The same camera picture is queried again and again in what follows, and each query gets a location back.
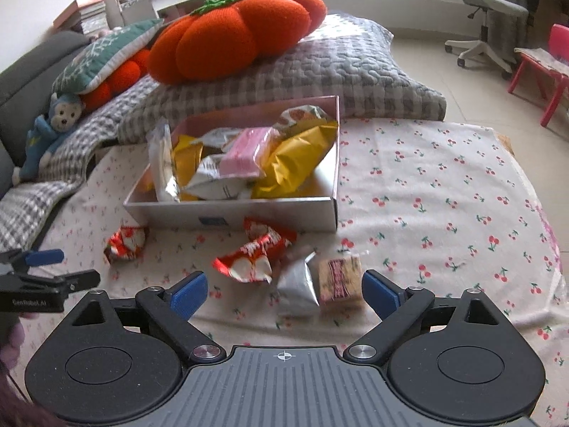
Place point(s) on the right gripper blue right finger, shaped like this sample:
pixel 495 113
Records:
pixel 401 312

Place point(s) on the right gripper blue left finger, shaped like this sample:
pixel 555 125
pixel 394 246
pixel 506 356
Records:
pixel 168 312

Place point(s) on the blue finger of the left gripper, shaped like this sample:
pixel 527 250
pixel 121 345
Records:
pixel 23 260
pixel 73 282

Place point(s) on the clear rice cracker packet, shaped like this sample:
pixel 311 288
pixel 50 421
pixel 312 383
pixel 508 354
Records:
pixel 162 167

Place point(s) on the pink snack packet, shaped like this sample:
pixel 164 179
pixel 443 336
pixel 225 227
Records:
pixel 249 152

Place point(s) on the person's left hand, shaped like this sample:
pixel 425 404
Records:
pixel 12 338

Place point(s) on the grey checked blanket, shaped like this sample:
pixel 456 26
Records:
pixel 26 208

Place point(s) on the brown cake snack packet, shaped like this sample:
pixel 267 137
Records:
pixel 340 281

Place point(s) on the red triangular snack packet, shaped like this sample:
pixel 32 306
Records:
pixel 127 243

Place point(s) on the silver foil snack packet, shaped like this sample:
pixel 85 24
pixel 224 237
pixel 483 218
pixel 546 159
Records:
pixel 296 288

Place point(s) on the cherry print tablecloth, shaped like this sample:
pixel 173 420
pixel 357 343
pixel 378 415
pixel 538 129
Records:
pixel 427 204

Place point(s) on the red crumpled snack packet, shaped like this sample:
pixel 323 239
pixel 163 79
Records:
pixel 253 261

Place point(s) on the white nut snack packet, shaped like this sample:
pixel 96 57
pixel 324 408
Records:
pixel 221 177

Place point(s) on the blue monkey plush toy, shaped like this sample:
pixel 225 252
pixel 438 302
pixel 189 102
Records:
pixel 47 134

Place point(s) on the silver cardboard snack box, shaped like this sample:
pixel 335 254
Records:
pixel 312 208

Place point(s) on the yellow snack bag left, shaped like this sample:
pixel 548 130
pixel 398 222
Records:
pixel 187 155

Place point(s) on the yellow snack bag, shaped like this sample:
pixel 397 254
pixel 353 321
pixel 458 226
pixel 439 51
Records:
pixel 294 160
pixel 187 155

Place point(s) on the dark grey sofa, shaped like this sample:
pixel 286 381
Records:
pixel 25 94

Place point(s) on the yellow snack bag right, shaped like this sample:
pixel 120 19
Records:
pixel 294 160

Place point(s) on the orange caterpillar plush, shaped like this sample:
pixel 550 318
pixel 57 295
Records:
pixel 124 77

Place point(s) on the white grey snack packet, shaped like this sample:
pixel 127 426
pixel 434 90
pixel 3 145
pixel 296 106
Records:
pixel 298 119

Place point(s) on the green snowflake pillow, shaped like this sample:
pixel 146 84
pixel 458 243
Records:
pixel 98 60

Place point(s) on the stack of books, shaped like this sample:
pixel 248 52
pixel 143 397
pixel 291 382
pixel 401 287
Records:
pixel 86 17

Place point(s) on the grey checked pillow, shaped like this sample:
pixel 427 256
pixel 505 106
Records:
pixel 347 56

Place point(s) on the orange pumpkin plush cushion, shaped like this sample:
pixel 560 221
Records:
pixel 223 37

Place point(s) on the red child chair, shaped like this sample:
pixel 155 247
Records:
pixel 552 63

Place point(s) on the white office chair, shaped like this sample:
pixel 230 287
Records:
pixel 480 47

